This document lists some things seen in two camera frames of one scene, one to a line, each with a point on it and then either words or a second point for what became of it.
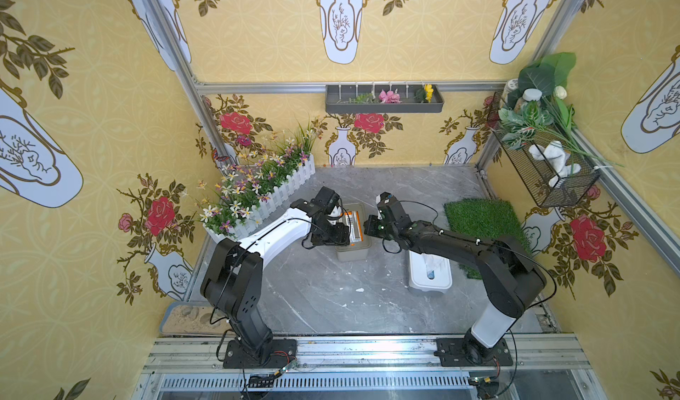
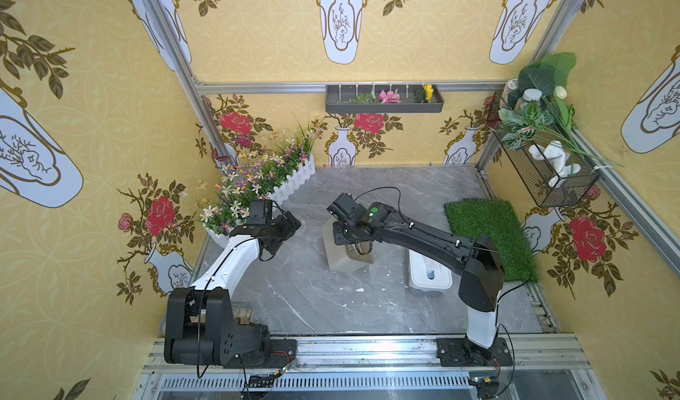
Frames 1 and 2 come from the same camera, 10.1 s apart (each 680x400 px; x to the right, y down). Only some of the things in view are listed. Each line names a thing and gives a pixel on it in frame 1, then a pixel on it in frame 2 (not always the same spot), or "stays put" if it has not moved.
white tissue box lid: (429, 273) stays put
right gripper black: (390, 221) -> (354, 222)
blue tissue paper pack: (433, 264) stays put
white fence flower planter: (240, 194) stays put
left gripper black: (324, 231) -> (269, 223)
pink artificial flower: (390, 96) stays put
